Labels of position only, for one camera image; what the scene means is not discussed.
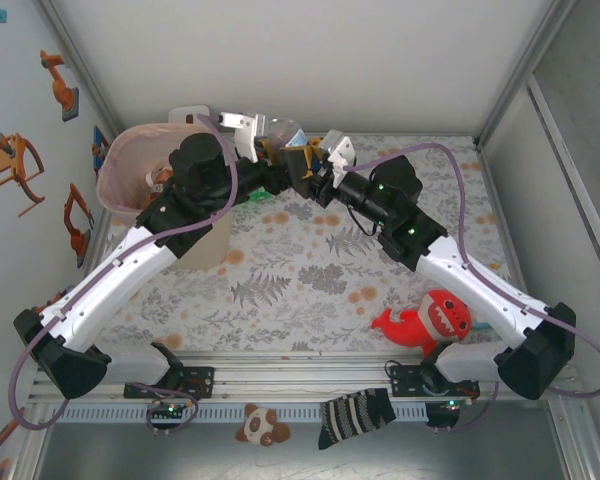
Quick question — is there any clear bottle blue mountain label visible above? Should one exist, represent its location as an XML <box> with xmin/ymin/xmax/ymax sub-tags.
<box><xmin>266</xmin><ymin>116</ymin><xmax>310</xmax><ymax>150</ymax></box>

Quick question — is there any red orange label tea bottle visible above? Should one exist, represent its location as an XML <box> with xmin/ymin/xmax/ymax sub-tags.
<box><xmin>143</xmin><ymin>168</ymin><xmax>177</xmax><ymax>204</ymax></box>

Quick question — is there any beige ribbed waste bin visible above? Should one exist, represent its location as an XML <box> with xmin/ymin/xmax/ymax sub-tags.
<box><xmin>95</xmin><ymin>122</ymin><xmax>234</xmax><ymax>271</ymax></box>

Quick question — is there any red shark plush toy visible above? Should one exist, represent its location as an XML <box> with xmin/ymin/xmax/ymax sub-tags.
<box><xmin>371</xmin><ymin>289</ymin><xmax>476</xmax><ymax>357</ymax></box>

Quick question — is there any black striped sock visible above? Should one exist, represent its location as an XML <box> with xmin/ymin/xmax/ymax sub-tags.
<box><xmin>317</xmin><ymin>388</ymin><xmax>397</xmax><ymax>451</ymax></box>

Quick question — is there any brown white panda plush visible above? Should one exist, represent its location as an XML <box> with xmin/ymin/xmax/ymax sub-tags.
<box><xmin>234</xmin><ymin>402</ymin><xmax>291</xmax><ymax>446</ymax></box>

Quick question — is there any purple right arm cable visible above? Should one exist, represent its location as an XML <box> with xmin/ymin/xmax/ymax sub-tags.
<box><xmin>344</xmin><ymin>143</ymin><xmax>600</xmax><ymax>399</ymax></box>

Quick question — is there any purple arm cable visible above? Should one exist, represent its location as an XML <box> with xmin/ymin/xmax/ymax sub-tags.
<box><xmin>8</xmin><ymin>113</ymin><xmax>241</xmax><ymax>432</ymax></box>
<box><xmin>344</xmin><ymin>143</ymin><xmax>600</xmax><ymax>399</ymax></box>

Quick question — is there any blue orange wall sticker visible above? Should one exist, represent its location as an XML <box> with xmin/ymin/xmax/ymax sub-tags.
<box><xmin>90</xmin><ymin>124</ymin><xmax>112</xmax><ymax>176</ymax></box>

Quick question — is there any aluminium frame post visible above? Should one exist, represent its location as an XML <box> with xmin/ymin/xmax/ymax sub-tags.
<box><xmin>477</xmin><ymin>0</ymin><xmax>579</xmax><ymax>149</ymax></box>
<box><xmin>34</xmin><ymin>0</ymin><xmax>121</xmax><ymax>136</ymax></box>

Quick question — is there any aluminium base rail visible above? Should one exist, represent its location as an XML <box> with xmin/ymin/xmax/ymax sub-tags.
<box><xmin>92</xmin><ymin>349</ymin><xmax>481</xmax><ymax>401</ymax></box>

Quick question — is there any white slotted cable duct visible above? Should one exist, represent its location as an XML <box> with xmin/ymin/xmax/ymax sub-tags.
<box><xmin>49</xmin><ymin>401</ymin><xmax>431</xmax><ymax>426</ymax></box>

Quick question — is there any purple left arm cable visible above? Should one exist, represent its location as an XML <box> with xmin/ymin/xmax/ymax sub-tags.
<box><xmin>8</xmin><ymin>113</ymin><xmax>241</xmax><ymax>432</ymax></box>

